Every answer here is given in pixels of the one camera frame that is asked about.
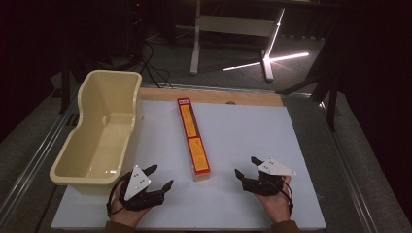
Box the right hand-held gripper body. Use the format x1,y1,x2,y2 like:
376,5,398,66
242,157,297,197

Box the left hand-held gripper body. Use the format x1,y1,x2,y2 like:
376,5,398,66
119,164,166,212

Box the long red yellow box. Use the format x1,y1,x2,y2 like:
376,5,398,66
176,97,212,183

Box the cream plastic tub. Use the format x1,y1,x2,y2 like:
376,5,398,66
49,69,144,196

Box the person's right hand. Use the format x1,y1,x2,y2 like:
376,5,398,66
254,175,293,225

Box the person's left hand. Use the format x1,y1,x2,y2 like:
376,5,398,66
109,179,154,229

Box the white table sheet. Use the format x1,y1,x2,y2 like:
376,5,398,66
51,98,327,231

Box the dark metal stand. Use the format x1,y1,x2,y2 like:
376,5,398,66
275,30,344,132

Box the dark thin stand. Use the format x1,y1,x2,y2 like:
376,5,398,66
58,52,72,115

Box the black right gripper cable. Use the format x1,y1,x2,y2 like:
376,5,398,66
280,181,295,216

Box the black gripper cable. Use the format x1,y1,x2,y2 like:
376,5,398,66
106,171,132,218
280,181,295,216

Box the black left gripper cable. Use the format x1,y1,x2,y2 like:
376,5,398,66
106,171,132,218

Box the metal table rail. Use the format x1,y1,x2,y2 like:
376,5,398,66
315,100,382,233
0,93,81,224

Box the black floor cables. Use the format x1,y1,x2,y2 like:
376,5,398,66
138,41,174,89

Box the white metal desk frame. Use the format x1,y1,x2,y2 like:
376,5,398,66
189,0,287,83

